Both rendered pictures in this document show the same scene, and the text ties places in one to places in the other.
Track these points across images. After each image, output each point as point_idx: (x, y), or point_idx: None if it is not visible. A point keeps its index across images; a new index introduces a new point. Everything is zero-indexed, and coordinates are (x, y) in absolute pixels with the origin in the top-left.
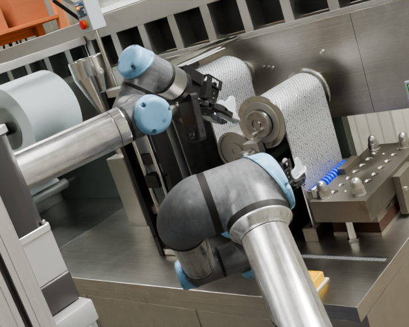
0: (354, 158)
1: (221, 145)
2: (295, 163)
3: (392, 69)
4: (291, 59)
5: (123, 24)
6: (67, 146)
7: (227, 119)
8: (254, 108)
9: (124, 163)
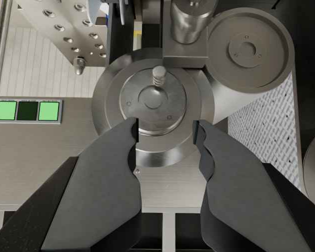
0: (104, 45)
1: (281, 67)
2: (86, 6)
3: (69, 137)
4: (178, 170)
5: None
6: None
7: (123, 145)
8: (157, 138)
9: None
